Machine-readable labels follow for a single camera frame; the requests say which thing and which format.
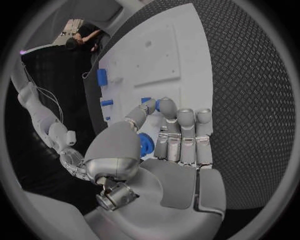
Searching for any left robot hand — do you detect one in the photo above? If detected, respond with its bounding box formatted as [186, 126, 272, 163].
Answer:
[83, 96, 227, 240]

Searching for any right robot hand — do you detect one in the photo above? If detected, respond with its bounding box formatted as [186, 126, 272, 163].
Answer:
[58, 147, 95, 182]

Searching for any white task board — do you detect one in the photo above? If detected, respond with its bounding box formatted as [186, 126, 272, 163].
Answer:
[96, 2, 214, 166]

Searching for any blue gear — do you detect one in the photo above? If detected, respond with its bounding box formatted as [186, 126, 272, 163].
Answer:
[137, 132, 155, 159]

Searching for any thick blue cylinder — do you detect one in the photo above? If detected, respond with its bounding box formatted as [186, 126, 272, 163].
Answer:
[96, 68, 109, 86]

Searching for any person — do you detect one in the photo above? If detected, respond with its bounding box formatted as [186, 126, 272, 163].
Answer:
[64, 23, 111, 53]

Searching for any white cable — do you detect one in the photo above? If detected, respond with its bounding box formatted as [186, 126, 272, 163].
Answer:
[23, 63, 65, 124]
[34, 87, 64, 123]

